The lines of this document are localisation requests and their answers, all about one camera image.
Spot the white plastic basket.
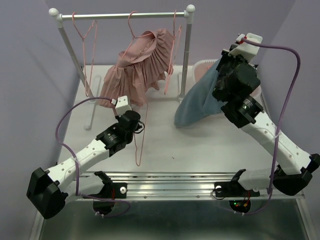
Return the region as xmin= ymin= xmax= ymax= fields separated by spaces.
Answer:
xmin=192 ymin=59 xmax=262 ymax=100

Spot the empty pink wire hanger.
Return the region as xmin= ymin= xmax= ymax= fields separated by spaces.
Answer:
xmin=71 ymin=12 xmax=98 ymax=98

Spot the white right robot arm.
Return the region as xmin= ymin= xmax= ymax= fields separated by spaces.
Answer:
xmin=212 ymin=44 xmax=320 ymax=198

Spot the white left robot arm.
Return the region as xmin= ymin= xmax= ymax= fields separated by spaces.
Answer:
xmin=26 ymin=110 xmax=142 ymax=220

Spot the dusty pink garment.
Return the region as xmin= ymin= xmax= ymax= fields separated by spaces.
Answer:
xmin=100 ymin=28 xmax=174 ymax=107

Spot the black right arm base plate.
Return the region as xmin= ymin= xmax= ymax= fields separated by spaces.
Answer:
xmin=212 ymin=181 xmax=260 ymax=199

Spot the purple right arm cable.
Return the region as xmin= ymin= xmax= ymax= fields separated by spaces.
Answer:
xmin=233 ymin=37 xmax=301 ymax=217

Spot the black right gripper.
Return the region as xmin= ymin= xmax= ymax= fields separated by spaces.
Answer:
xmin=213 ymin=44 xmax=252 ymax=99

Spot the pink hanger with dusty garment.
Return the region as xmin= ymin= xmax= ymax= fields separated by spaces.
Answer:
xmin=118 ymin=11 xmax=157 ymax=67

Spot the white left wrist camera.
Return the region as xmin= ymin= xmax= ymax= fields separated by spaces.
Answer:
xmin=110 ymin=95 xmax=132 ymax=116

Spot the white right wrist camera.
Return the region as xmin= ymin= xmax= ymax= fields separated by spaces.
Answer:
xmin=228 ymin=33 xmax=263 ymax=62

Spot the white metal clothes rack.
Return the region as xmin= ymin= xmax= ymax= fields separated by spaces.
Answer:
xmin=48 ymin=3 xmax=196 ymax=130

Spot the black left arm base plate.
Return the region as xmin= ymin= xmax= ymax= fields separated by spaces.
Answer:
xmin=91 ymin=182 xmax=128 ymax=200

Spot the pink hanger with blue garment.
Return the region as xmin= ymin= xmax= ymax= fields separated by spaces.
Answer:
xmin=133 ymin=103 xmax=149 ymax=167

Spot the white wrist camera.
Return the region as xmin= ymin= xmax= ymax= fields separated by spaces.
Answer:
xmin=110 ymin=95 xmax=132 ymax=116
xmin=228 ymin=33 xmax=263 ymax=62

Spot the blue grey garment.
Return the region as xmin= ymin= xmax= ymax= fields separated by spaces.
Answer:
xmin=174 ymin=59 xmax=225 ymax=128

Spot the aluminium mounting rail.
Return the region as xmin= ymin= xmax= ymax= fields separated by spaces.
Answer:
xmin=62 ymin=171 xmax=305 ymax=203

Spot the pink wire hanger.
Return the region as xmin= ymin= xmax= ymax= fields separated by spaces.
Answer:
xmin=71 ymin=12 xmax=98 ymax=98
xmin=164 ymin=10 xmax=182 ymax=95

